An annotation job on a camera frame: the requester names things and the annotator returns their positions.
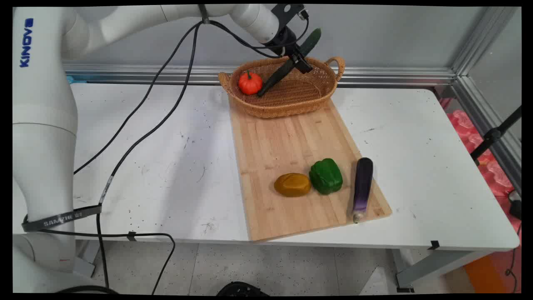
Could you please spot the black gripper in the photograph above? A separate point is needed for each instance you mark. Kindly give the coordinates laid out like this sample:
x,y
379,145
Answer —
x,y
282,41

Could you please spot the long dark green cucumber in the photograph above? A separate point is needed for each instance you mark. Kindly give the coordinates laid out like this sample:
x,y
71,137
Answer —
x,y
278,77

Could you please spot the yellow-brown potato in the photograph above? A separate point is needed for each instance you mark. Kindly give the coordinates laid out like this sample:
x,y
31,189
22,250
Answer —
x,y
292,185

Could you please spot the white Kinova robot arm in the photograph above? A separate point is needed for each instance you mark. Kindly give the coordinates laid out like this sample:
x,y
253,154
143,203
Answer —
x,y
41,125

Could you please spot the woven wicker basket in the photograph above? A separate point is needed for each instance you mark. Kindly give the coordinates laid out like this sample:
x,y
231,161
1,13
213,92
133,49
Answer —
x,y
291,98

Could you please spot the small orange pumpkin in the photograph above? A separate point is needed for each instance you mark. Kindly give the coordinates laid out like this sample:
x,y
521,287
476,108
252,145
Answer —
x,y
250,83

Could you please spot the wooden cutting board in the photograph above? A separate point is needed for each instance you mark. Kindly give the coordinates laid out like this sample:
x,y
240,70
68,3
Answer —
x,y
300,146

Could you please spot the green bell pepper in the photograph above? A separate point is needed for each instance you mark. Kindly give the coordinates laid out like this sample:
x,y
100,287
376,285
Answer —
x,y
326,176

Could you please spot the purple eggplant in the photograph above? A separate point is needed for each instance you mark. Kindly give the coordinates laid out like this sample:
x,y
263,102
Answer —
x,y
362,187

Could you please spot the pink plastic packaging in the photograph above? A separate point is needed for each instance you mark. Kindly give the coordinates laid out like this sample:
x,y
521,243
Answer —
x,y
479,150

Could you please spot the black tripod leg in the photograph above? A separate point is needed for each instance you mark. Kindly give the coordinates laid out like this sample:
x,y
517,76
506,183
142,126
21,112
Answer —
x,y
493,135

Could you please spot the black table edge clip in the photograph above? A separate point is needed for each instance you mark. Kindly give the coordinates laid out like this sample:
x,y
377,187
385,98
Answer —
x,y
433,245

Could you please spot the blue plastic bag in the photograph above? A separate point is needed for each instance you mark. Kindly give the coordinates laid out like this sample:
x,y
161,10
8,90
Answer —
x,y
69,78

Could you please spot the black round base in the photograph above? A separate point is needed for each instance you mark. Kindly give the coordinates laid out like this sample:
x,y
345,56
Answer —
x,y
241,288

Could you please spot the grey table leg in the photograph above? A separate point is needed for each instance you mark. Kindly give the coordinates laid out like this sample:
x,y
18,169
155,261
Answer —
x,y
437,266

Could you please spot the small black device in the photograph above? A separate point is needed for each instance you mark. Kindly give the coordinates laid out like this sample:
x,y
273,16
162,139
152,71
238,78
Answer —
x,y
515,205

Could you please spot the orange box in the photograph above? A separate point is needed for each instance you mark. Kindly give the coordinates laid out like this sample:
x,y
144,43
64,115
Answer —
x,y
485,275

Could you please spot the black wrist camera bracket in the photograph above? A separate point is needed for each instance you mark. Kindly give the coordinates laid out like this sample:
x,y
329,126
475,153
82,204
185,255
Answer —
x,y
288,13

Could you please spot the horizontal aluminium frame rail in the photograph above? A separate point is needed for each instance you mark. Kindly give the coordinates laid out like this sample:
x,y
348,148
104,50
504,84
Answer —
x,y
374,76

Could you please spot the aluminium frame corner post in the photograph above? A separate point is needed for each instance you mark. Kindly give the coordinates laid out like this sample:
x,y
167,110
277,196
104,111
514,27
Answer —
x,y
485,83

